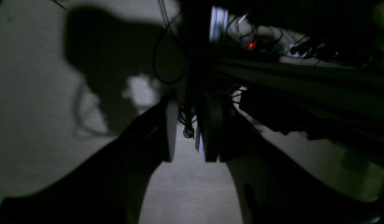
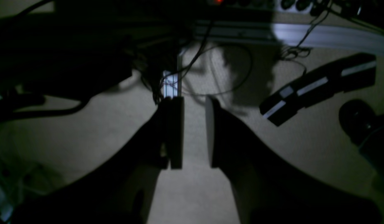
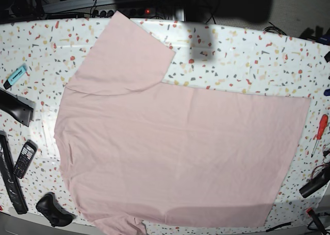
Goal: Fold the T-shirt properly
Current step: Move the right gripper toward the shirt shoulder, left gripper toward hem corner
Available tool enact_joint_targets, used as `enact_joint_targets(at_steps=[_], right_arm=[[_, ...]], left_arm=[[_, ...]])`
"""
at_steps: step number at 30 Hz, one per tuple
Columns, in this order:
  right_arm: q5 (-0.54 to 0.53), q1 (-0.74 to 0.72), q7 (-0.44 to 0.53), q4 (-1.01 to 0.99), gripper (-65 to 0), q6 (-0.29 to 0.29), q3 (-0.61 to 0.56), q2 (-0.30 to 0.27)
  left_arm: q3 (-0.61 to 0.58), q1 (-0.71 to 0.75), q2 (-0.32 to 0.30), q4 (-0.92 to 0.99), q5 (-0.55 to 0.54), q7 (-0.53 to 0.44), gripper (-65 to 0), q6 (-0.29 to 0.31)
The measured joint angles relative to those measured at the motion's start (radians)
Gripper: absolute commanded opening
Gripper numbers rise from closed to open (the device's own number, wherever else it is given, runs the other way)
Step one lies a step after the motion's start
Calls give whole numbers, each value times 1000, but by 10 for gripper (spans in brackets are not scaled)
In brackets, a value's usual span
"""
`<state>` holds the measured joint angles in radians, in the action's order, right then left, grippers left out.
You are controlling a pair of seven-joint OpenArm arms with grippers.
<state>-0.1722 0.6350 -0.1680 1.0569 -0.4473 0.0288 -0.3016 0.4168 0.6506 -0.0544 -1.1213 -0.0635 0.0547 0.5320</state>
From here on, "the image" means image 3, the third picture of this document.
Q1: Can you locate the black cylindrical device with wires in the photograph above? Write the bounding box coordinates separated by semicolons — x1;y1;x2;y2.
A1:
299;168;329;198

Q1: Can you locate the red handled screwdriver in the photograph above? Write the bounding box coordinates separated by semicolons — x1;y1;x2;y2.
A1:
311;114;328;157

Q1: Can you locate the black power strip red switch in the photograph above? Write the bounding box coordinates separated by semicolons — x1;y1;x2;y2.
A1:
92;8;156;19

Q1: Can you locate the red and black tool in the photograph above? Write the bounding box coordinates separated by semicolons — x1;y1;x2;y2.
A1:
306;208;329;235

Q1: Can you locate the blue object at table edge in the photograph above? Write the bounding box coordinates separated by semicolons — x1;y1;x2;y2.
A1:
323;89;330;96

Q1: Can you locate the aluminium frame rail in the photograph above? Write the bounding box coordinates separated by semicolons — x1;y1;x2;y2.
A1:
43;0;116;13

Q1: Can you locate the black game controller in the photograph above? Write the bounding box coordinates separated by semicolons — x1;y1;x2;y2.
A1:
36;192;75;227

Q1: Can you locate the pink T-shirt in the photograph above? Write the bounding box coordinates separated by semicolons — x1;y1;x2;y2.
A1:
54;12;310;234

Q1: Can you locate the black handheld device with grip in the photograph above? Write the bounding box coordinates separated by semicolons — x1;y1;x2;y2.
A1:
1;88;36;127

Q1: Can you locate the black cable bundle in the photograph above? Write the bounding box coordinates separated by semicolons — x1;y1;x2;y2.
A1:
262;21;287;36

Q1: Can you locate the long black bar remote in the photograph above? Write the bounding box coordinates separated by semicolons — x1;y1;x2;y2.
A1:
1;132;28;214

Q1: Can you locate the black phone handset with keypad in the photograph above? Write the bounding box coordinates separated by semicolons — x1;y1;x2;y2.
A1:
13;140;37;179

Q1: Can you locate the teal highlighter marker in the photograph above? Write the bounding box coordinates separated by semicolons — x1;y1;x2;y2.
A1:
4;64;27;90

